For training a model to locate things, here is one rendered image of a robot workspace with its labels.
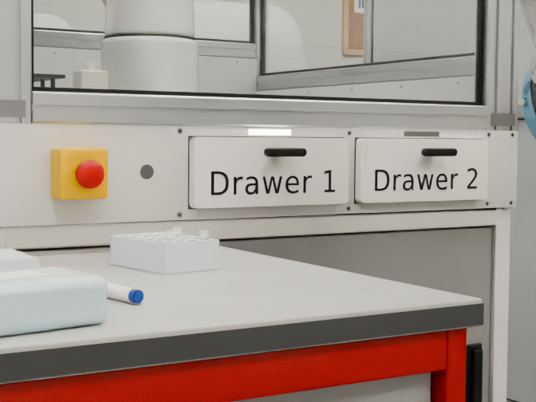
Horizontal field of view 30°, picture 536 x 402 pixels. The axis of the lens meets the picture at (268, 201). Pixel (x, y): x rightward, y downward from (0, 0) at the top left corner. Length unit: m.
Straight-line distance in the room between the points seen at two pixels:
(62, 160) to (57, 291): 0.56
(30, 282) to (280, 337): 0.23
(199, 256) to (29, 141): 0.33
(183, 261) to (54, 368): 0.43
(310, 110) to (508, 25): 0.47
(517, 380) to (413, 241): 1.78
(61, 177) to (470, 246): 0.83
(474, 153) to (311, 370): 0.95
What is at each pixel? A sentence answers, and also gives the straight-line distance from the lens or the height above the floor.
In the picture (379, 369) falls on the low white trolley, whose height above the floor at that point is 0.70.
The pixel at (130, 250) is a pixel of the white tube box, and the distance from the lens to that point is 1.28.
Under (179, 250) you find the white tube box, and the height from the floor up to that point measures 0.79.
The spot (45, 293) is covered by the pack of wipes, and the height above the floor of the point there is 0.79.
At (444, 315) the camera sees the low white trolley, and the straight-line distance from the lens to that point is 1.05.
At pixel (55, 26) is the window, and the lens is 1.48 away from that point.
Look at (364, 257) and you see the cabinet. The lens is 1.75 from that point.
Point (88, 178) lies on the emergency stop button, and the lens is 1.40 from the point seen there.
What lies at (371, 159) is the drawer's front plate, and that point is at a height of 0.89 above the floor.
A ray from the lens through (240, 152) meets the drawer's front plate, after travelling 1.56.
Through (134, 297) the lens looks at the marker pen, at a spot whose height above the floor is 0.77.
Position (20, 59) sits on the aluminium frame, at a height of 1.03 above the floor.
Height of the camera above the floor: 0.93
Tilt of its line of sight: 4 degrees down
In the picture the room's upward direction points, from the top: straight up
